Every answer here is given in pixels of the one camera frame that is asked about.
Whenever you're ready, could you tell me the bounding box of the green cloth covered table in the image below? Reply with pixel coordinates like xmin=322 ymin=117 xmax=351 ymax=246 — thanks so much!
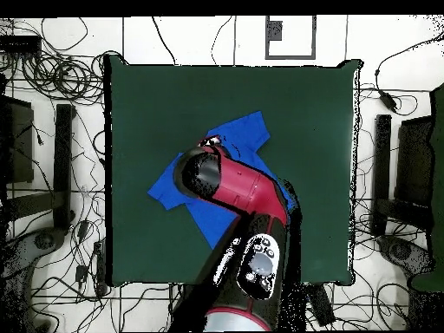
xmin=410 ymin=82 xmax=444 ymax=292

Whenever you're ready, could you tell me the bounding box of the black power adapter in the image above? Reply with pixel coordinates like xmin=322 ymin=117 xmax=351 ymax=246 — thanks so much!
xmin=378 ymin=89 xmax=399 ymax=114

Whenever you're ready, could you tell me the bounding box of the blue laundry garment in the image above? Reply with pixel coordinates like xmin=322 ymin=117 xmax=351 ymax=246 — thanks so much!
xmin=147 ymin=110 xmax=296 ymax=251

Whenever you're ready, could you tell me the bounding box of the grey floor frame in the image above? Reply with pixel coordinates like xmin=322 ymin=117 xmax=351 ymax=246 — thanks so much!
xmin=264 ymin=15 xmax=317 ymax=61

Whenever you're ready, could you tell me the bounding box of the black monitor box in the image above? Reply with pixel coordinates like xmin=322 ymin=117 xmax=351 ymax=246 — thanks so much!
xmin=0 ymin=95 xmax=36 ymax=185
xmin=394 ymin=115 xmax=434 ymax=209

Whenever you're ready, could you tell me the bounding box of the coil of black cables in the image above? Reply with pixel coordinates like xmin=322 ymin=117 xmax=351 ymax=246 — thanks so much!
xmin=20 ymin=48 xmax=107 ymax=105

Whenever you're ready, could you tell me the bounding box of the flat black box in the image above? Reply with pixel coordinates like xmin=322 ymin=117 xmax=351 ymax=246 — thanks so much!
xmin=0 ymin=35 xmax=42 ymax=55

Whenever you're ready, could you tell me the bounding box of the long black box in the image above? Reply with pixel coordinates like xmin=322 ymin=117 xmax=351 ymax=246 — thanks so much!
xmin=308 ymin=284 xmax=336 ymax=327

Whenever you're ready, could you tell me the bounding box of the grey chair base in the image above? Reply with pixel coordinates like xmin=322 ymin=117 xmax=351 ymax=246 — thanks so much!
xmin=0 ymin=226 xmax=69 ymax=278
xmin=375 ymin=233 xmax=436 ymax=278

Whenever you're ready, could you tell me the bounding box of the black power strip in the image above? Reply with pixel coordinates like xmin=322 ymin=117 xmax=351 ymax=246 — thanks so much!
xmin=93 ymin=238 xmax=108 ymax=296

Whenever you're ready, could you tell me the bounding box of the dark green table cloth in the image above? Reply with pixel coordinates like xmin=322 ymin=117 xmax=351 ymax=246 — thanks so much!
xmin=103 ymin=54 xmax=363 ymax=287

